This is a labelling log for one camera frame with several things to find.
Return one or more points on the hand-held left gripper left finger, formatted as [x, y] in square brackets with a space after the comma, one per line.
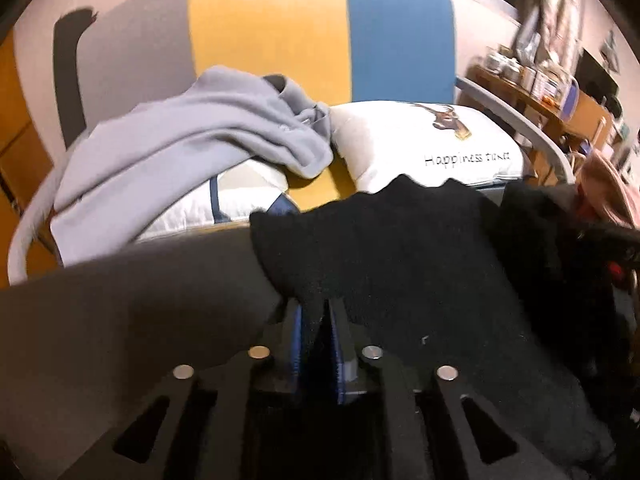
[297, 345]

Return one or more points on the light grey hoodie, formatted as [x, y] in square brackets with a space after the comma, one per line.
[190, 135]

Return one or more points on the grey yellow blue headboard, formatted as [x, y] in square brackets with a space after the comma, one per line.
[270, 30]

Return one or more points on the white printed pillow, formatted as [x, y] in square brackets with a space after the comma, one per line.
[400, 140]

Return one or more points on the black monitor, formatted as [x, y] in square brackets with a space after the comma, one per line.
[597, 72]

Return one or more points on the orange wooden cabinet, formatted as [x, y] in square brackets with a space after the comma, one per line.
[20, 160]

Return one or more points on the yellow bed cover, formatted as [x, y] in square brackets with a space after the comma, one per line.
[320, 187]

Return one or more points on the black garment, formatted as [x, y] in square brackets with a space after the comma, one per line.
[415, 260]

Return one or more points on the wooden side table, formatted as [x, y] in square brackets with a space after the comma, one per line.
[555, 110]

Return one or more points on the grey bed sheet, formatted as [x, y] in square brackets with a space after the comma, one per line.
[125, 320]

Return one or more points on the pink cloth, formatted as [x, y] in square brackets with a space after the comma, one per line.
[607, 190]

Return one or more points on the white pillow with blue stripe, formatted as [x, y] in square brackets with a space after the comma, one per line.
[240, 195]

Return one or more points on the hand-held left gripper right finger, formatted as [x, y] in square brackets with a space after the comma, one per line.
[334, 355]

